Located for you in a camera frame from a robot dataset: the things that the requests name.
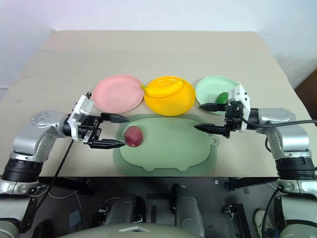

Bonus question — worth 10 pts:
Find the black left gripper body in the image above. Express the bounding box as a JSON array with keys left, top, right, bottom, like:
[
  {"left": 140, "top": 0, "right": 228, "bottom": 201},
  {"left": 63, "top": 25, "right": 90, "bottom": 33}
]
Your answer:
[{"left": 76, "top": 115, "right": 103, "bottom": 145}]

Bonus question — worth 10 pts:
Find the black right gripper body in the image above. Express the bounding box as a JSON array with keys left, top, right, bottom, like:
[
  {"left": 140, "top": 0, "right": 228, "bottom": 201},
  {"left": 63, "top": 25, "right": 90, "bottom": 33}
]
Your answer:
[{"left": 223, "top": 101, "right": 245, "bottom": 139}]

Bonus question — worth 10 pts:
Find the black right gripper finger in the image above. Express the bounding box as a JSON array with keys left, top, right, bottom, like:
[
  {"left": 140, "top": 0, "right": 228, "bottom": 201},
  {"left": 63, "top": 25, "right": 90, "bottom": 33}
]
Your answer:
[
  {"left": 193, "top": 123, "right": 226, "bottom": 136},
  {"left": 199, "top": 102, "right": 227, "bottom": 113}
]

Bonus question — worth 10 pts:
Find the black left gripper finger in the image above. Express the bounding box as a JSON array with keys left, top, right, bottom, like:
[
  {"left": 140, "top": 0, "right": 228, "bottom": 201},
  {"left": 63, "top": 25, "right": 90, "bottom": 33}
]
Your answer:
[
  {"left": 100, "top": 113, "right": 131, "bottom": 124},
  {"left": 87, "top": 138, "right": 127, "bottom": 150}
]

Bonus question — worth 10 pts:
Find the light green plate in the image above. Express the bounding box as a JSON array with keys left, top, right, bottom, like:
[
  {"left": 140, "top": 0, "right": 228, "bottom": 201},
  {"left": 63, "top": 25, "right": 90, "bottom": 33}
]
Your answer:
[{"left": 195, "top": 75, "right": 241, "bottom": 116}]

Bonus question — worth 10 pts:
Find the pink plate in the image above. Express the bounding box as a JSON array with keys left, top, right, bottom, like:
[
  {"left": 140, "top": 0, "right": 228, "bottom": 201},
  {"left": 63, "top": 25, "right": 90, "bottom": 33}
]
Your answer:
[{"left": 92, "top": 75, "right": 145, "bottom": 113}]

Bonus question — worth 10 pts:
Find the yellow plate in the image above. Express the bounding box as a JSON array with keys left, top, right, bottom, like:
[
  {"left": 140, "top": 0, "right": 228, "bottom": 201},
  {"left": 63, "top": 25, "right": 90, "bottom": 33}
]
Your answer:
[{"left": 144, "top": 75, "right": 195, "bottom": 117}]

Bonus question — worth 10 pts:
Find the small green fruit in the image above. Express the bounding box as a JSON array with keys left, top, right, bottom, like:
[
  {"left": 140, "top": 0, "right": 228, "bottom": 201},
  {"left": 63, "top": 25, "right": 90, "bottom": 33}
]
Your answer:
[{"left": 215, "top": 92, "right": 230, "bottom": 105}]

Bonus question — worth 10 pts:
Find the dark red round fruit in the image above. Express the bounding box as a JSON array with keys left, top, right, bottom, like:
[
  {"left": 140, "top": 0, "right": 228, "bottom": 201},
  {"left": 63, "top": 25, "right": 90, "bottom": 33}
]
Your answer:
[{"left": 123, "top": 125, "right": 144, "bottom": 147}]

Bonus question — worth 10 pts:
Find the green silicone placemat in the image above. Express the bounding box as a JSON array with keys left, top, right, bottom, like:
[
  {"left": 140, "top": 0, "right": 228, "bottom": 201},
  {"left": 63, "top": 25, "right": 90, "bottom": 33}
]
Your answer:
[{"left": 112, "top": 113, "right": 220, "bottom": 173}]

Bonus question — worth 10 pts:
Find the yellow banana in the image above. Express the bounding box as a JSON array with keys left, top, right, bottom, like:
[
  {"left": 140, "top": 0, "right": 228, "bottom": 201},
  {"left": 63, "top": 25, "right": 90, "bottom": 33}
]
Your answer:
[{"left": 140, "top": 79, "right": 185, "bottom": 99}]

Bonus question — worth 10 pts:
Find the grey rounded robot leg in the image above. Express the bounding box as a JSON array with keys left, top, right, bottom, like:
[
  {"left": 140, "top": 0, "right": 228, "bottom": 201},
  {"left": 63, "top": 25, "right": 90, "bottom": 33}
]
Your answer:
[
  {"left": 171, "top": 183, "right": 206, "bottom": 237},
  {"left": 101, "top": 194, "right": 147, "bottom": 229}
]

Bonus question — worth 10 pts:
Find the brown wooden cabinet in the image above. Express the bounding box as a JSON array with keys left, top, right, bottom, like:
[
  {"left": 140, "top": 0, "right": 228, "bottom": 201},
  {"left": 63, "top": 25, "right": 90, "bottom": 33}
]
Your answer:
[{"left": 294, "top": 70, "right": 317, "bottom": 113}]

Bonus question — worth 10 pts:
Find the grey-green robot torso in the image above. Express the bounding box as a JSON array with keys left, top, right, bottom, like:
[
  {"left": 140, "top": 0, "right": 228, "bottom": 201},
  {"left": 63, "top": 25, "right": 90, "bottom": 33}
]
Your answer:
[{"left": 58, "top": 222, "right": 204, "bottom": 238}]

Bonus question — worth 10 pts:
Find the white shoe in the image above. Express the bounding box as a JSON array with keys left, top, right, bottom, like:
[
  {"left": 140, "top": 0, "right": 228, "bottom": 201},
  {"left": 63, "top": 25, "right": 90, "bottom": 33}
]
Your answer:
[{"left": 253, "top": 209, "right": 273, "bottom": 238}]

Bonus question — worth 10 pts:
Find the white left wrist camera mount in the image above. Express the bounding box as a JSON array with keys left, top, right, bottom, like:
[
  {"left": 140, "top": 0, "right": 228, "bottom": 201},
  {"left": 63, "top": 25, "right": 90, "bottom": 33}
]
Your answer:
[{"left": 66, "top": 92, "right": 94, "bottom": 142}]

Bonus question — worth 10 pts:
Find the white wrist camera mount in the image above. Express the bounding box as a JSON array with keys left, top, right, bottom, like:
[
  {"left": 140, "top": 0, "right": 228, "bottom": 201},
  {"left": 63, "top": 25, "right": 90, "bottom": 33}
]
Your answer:
[
  {"left": 66, "top": 92, "right": 94, "bottom": 142},
  {"left": 227, "top": 84, "right": 252, "bottom": 131}
]

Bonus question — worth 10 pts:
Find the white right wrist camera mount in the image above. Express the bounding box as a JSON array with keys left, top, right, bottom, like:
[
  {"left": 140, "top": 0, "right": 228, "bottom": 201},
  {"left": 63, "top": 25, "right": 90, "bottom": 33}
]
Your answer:
[{"left": 227, "top": 84, "right": 252, "bottom": 131}]

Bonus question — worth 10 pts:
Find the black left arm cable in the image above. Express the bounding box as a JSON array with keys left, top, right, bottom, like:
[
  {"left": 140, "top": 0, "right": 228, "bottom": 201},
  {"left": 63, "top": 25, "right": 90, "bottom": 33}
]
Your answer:
[{"left": 19, "top": 137, "right": 75, "bottom": 234}]

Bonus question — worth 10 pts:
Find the black table frame bracket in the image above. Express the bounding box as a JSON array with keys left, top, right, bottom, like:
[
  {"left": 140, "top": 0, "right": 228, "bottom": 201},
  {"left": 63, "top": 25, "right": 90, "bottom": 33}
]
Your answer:
[
  {"left": 52, "top": 177, "right": 96, "bottom": 197},
  {"left": 224, "top": 177, "right": 279, "bottom": 191}
]

